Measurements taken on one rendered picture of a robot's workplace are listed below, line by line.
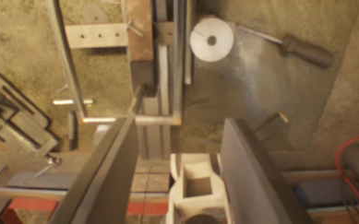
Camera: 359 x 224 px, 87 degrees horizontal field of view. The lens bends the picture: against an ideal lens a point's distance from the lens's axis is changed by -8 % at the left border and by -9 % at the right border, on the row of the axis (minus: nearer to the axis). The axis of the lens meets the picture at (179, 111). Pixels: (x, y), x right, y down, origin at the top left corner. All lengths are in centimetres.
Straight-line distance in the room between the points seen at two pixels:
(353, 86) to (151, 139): 158
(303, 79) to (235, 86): 12
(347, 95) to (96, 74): 166
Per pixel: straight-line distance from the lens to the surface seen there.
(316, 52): 38
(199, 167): 73
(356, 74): 176
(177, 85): 18
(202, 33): 25
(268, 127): 43
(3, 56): 47
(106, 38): 31
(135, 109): 21
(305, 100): 45
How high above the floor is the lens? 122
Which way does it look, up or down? 59 degrees down
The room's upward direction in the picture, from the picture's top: 180 degrees clockwise
